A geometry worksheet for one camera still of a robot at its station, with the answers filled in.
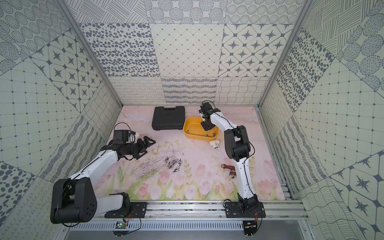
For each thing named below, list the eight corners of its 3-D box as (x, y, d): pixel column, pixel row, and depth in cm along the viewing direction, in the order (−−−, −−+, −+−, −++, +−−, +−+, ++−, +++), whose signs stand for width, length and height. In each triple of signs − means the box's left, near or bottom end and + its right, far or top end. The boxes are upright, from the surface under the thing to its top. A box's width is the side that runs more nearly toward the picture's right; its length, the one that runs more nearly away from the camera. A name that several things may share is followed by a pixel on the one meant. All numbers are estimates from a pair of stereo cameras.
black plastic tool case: (151, 131, 105) (149, 127, 101) (156, 110, 119) (155, 105, 115) (184, 131, 106) (183, 127, 102) (185, 110, 119) (185, 105, 115)
